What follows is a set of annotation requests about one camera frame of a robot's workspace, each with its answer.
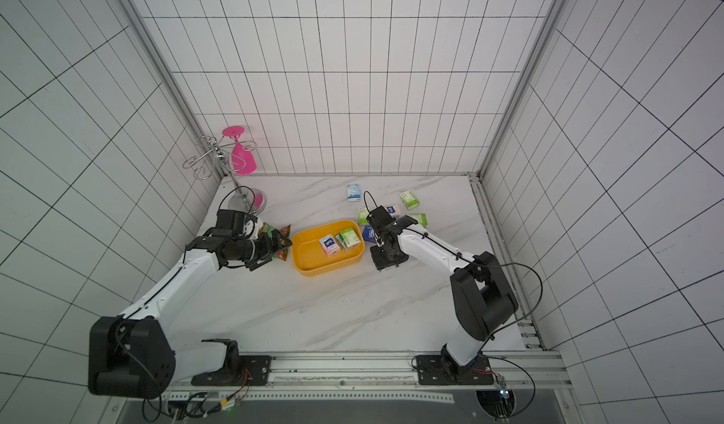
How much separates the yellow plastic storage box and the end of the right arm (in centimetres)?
12

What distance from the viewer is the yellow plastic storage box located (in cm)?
90

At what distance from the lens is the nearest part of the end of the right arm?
634 millimetres
